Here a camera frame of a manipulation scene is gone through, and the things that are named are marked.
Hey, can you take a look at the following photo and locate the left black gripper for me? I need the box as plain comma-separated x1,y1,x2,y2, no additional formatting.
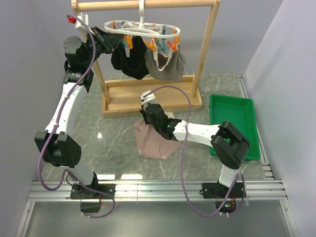
83,26,123,68

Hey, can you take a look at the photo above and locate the pink beige underwear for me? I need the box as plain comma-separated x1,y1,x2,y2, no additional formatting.
134,118,182,159

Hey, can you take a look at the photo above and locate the white plastic clip hanger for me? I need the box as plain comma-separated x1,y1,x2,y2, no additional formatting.
104,0,181,53

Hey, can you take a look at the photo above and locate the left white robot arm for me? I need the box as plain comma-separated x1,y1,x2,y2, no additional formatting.
35,27,123,198

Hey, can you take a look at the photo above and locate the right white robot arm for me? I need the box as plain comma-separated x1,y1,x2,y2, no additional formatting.
140,104,250,198

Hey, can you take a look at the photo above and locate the black underwear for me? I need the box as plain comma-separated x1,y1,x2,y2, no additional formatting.
111,36,149,80

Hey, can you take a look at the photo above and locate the grey underwear white trim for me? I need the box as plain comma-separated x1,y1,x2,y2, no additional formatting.
144,47,186,82

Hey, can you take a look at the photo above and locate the green plastic bin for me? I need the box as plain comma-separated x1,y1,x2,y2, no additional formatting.
209,94,261,160

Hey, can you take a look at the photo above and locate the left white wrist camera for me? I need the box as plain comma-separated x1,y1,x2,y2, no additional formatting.
67,12,94,34

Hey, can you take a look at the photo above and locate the wooden hanging rack frame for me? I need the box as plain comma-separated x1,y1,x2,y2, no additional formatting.
71,0,220,118

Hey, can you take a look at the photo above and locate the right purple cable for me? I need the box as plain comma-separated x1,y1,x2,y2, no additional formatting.
145,85,246,218

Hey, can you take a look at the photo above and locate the purple cable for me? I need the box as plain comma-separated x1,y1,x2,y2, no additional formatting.
145,85,246,218
36,14,116,219

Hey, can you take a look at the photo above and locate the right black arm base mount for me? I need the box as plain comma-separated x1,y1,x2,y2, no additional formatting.
199,183,245,199

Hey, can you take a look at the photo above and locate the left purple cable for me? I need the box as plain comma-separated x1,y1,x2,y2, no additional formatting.
36,14,116,219

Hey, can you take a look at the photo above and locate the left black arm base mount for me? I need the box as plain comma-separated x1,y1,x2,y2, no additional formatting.
70,184,116,199

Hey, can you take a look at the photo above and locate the aluminium rail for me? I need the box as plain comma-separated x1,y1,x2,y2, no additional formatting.
27,180,287,202

